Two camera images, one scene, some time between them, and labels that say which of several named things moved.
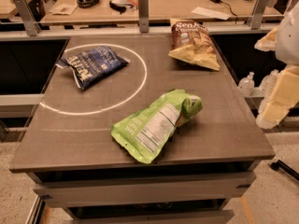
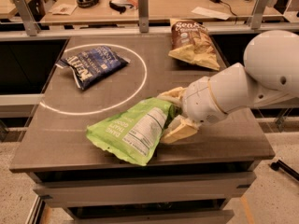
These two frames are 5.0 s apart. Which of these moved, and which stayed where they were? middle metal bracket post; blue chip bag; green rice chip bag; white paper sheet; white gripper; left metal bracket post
Moved: green rice chip bag; white gripper
Stayed: white paper sheet; middle metal bracket post; blue chip bag; left metal bracket post
